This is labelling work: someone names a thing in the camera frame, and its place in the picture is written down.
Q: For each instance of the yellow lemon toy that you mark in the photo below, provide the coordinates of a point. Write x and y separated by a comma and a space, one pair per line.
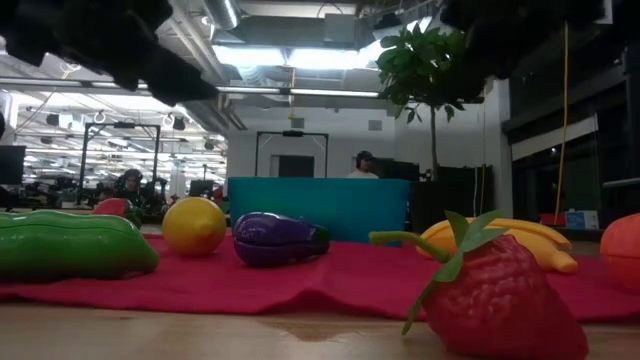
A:
194, 227

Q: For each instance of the purple eggplant toy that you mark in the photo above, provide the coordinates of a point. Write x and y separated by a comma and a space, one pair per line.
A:
275, 240

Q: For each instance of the square grey wall vent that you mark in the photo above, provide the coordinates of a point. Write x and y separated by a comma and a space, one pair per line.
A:
375, 125
297, 123

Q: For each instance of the black rig frame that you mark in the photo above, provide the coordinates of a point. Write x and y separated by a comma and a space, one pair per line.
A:
124, 125
292, 133

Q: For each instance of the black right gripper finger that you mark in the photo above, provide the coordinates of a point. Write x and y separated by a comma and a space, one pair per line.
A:
480, 40

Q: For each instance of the orange toy fruit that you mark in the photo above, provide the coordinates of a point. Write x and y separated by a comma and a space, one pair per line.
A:
622, 250

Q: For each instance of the large red strawberry toy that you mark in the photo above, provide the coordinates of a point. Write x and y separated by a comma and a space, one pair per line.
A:
500, 300

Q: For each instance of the short silver air duct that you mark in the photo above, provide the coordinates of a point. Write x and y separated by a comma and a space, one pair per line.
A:
222, 12

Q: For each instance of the green cucumber toy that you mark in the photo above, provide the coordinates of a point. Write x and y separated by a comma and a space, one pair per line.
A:
65, 245

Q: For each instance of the blue and white box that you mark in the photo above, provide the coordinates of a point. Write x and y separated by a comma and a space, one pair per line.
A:
582, 220

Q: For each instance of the blue plastic container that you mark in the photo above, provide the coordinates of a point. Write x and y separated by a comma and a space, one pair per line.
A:
320, 210

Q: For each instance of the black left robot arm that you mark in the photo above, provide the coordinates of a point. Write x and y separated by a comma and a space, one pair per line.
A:
25, 25

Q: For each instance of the red cloth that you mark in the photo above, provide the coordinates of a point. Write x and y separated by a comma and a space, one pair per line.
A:
350, 272

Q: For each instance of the red box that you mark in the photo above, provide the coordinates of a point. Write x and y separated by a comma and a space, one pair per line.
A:
552, 220

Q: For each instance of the green plant in black pot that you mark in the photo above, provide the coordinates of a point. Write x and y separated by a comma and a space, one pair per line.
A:
420, 65

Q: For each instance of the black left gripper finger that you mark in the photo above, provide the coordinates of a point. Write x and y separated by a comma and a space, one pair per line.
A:
175, 80

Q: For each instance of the long ceiling light bar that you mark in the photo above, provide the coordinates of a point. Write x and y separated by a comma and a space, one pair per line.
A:
325, 92

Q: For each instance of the grey ceiling box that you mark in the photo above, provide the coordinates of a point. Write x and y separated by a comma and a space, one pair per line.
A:
340, 27

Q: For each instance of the person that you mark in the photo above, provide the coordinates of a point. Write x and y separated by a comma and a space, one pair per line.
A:
363, 170
130, 182

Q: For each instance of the yellow banana toy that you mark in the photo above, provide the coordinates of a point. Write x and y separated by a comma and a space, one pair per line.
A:
540, 247

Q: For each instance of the black computer monitor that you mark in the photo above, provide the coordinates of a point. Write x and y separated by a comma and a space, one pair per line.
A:
12, 165

